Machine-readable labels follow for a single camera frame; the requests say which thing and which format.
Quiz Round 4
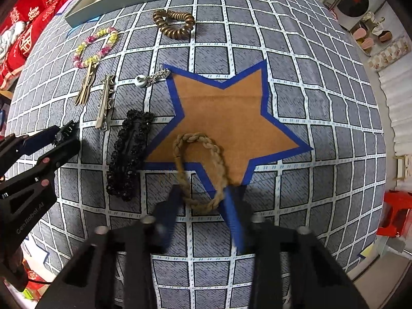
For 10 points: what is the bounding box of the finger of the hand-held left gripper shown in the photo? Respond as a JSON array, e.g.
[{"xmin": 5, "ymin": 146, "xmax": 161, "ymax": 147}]
[
  {"xmin": 0, "ymin": 138, "xmax": 81, "ymax": 223},
  {"xmin": 0, "ymin": 121, "xmax": 78, "ymax": 174}
]

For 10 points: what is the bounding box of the pastel spiral hair tie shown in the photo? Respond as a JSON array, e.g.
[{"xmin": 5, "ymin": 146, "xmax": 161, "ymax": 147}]
[{"xmin": 73, "ymin": 27, "xmax": 119, "ymax": 70}]

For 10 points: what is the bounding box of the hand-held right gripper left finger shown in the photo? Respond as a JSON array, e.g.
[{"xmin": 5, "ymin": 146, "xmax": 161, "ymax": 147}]
[{"xmin": 35, "ymin": 185, "xmax": 187, "ymax": 309}]

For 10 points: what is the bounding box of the black beaded hair clip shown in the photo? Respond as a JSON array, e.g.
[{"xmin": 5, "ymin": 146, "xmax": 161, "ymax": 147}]
[{"xmin": 106, "ymin": 109, "xmax": 154, "ymax": 202}]

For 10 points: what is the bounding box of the pile of red cushions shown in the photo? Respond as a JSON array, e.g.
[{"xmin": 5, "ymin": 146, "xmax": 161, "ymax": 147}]
[{"xmin": 0, "ymin": 0, "xmax": 107, "ymax": 91}]

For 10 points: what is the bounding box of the beige high-heeled shoe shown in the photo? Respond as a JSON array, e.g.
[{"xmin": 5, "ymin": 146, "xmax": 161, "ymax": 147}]
[{"xmin": 362, "ymin": 11, "xmax": 386, "ymax": 28}]

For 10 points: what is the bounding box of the brown spiral hair tie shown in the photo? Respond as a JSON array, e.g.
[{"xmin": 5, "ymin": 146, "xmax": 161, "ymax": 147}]
[{"xmin": 152, "ymin": 9, "xmax": 196, "ymax": 39}]

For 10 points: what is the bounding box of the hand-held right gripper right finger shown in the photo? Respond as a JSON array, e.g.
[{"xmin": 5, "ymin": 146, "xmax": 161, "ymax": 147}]
[{"xmin": 224, "ymin": 187, "xmax": 371, "ymax": 309}]

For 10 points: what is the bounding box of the grey checkered star tablecloth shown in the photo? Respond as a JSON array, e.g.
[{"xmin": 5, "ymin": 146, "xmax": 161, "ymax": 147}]
[{"xmin": 6, "ymin": 0, "xmax": 387, "ymax": 309}]

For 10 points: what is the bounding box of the tan braided hair tie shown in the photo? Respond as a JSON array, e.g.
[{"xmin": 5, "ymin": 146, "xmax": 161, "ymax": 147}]
[{"xmin": 173, "ymin": 132, "xmax": 230, "ymax": 214}]

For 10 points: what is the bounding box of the white knitted cloth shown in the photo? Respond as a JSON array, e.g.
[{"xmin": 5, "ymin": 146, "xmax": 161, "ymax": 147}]
[{"xmin": 0, "ymin": 22, "xmax": 27, "ymax": 59}]

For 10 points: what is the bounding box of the small wooden stool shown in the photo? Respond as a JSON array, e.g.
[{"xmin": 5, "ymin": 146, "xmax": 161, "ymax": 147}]
[{"xmin": 394, "ymin": 154, "xmax": 412, "ymax": 181}]

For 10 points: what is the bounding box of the long gold hair pin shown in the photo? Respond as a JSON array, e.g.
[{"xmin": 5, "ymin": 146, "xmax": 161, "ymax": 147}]
[{"xmin": 75, "ymin": 59, "xmax": 99, "ymax": 107}]

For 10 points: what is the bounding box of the white washing machine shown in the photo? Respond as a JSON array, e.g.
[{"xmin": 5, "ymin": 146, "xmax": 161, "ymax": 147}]
[{"xmin": 323, "ymin": 0, "xmax": 374, "ymax": 30}]

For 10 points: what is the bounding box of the red plastic stool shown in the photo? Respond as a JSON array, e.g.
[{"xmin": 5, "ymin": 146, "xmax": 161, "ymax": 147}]
[{"xmin": 376, "ymin": 190, "xmax": 412, "ymax": 238}]

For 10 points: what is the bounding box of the patterned cardboard box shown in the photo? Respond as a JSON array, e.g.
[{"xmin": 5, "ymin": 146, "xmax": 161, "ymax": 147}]
[{"xmin": 368, "ymin": 43, "xmax": 412, "ymax": 71}]

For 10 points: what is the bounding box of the silver star hair clip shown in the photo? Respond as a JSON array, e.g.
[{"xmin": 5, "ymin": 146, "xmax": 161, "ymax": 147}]
[{"xmin": 96, "ymin": 74, "xmax": 116, "ymax": 132}]

